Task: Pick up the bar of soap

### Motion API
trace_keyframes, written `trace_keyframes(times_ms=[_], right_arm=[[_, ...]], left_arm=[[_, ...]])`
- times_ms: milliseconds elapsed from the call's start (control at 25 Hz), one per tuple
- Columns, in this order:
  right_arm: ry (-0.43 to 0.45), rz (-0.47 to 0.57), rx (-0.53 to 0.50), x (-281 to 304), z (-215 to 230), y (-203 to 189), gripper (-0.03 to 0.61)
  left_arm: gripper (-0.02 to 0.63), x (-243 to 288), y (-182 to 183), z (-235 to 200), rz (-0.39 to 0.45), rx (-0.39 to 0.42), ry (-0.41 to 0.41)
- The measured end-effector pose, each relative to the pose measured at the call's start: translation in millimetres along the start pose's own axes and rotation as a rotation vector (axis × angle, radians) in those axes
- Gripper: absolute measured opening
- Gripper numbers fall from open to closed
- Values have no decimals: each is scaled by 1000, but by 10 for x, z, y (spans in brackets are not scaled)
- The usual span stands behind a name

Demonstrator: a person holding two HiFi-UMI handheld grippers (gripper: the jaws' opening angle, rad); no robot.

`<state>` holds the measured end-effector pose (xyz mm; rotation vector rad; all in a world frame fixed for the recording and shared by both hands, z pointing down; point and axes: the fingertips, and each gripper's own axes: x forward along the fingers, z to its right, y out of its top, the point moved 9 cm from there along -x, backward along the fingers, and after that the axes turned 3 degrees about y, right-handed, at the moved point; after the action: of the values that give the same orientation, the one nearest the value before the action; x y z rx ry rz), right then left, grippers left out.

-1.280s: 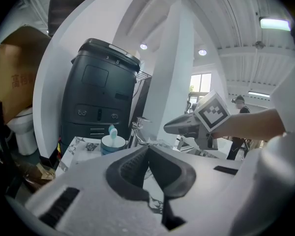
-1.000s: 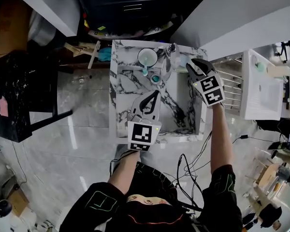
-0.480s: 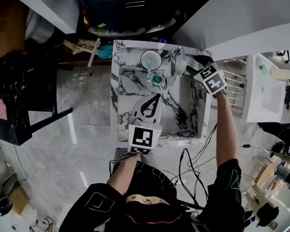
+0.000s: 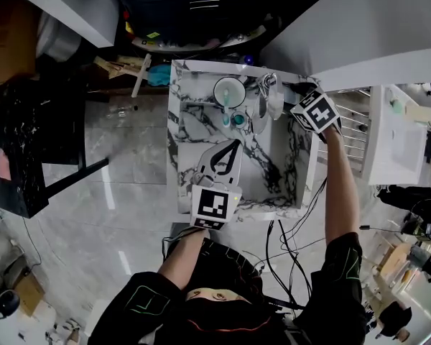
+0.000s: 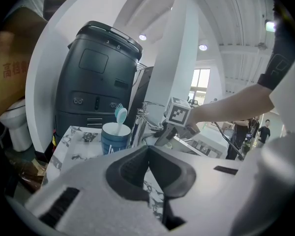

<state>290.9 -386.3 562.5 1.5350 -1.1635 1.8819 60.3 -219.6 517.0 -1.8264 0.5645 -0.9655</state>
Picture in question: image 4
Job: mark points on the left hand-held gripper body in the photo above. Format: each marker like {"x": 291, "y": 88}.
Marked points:
{"x": 215, "y": 204}

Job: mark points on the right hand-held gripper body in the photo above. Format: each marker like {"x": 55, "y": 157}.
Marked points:
{"x": 318, "y": 111}

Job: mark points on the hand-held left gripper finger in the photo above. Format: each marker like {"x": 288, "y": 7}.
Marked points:
{"x": 237, "y": 164}
{"x": 209, "y": 156}

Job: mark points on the person's right forearm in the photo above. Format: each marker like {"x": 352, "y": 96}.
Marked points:
{"x": 339, "y": 192}

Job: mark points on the person's left forearm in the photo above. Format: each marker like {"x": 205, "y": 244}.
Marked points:
{"x": 186, "y": 255}

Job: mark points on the chrome faucet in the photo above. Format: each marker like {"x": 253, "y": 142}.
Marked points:
{"x": 267, "y": 102}

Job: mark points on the marble sink basin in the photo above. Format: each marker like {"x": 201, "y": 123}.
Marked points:
{"x": 269, "y": 171}

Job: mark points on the white towel rack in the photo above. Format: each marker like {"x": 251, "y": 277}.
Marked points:
{"x": 348, "y": 128}

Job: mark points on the small teal cup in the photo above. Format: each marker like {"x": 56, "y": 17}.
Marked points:
{"x": 238, "y": 119}

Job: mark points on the teal toothbrush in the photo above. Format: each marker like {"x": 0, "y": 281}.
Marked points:
{"x": 225, "y": 111}

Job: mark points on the white round cup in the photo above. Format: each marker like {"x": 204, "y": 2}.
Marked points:
{"x": 237, "y": 93}

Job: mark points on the white washbasin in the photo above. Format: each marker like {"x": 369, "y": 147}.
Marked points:
{"x": 395, "y": 138}

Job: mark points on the blue cloth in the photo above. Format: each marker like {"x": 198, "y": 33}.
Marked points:
{"x": 158, "y": 74}

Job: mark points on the person's black jacket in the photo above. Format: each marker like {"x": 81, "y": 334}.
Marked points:
{"x": 237, "y": 300}

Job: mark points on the round silver tray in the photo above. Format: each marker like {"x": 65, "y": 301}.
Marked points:
{"x": 201, "y": 43}

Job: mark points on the white stick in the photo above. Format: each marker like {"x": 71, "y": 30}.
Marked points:
{"x": 141, "y": 75}

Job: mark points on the black cabinet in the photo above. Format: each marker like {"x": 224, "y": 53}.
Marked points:
{"x": 194, "y": 2}

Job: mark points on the black marble table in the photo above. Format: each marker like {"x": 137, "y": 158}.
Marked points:
{"x": 32, "y": 146}

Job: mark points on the pink paper note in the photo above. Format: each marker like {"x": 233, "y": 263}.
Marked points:
{"x": 3, "y": 165}

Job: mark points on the brown cardboard box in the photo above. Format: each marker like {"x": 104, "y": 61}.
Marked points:
{"x": 7, "y": 41}

